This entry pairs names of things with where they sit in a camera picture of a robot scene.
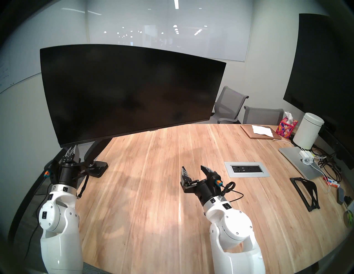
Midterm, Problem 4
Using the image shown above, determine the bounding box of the black cable bundle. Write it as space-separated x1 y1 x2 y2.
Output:
311 146 342 183

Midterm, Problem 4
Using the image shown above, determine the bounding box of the black left gripper strap cable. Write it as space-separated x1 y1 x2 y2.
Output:
77 171 90 199

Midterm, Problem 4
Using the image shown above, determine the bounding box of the black left wrist connector cable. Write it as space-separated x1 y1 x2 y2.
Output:
44 160 60 183

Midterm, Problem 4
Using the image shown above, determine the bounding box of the silver laptop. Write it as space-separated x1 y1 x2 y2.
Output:
278 147 328 180

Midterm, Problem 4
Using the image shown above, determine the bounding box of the white paper napkin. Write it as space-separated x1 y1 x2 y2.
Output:
251 125 274 137

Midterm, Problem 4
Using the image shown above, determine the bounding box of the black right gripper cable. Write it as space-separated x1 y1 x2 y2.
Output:
220 181 244 203

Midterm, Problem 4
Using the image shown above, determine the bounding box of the black folding laptop stand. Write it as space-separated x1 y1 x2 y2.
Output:
290 177 321 212

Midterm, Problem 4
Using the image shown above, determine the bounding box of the black curved wide monitor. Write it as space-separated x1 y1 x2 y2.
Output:
40 44 227 149

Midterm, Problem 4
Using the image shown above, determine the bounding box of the white charger cable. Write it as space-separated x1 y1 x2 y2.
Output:
301 155 331 194

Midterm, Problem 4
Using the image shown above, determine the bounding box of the green object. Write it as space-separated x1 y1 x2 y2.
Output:
343 196 354 227

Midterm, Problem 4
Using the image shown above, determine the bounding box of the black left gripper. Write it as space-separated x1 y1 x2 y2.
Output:
44 145 90 189

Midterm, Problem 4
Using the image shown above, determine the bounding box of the white cylindrical canister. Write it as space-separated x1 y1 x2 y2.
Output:
293 112 324 149

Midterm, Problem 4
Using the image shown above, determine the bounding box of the brown leather desk pad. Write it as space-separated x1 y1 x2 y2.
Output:
240 125 282 139

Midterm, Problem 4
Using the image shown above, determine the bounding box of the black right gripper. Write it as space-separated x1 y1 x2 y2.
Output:
180 165 224 207

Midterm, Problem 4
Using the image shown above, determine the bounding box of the grey mesh office chair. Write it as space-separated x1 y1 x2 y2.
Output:
243 106 284 126
212 86 249 124

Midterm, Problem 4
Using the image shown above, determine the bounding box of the silver table power outlet panel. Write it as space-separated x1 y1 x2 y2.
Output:
224 162 270 178

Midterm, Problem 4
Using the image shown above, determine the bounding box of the colourful floral tissue box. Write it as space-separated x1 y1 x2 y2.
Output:
275 112 298 139

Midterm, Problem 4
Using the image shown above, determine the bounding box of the glass whiteboard with handwriting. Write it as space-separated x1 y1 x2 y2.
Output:
0 0 89 94

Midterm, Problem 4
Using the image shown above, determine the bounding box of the large glass whiteboard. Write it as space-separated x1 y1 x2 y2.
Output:
87 0 253 62

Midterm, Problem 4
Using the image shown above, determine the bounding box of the black floor cable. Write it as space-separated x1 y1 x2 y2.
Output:
25 193 50 260

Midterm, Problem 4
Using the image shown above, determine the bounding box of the large black wall television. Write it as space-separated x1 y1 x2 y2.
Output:
283 13 354 138

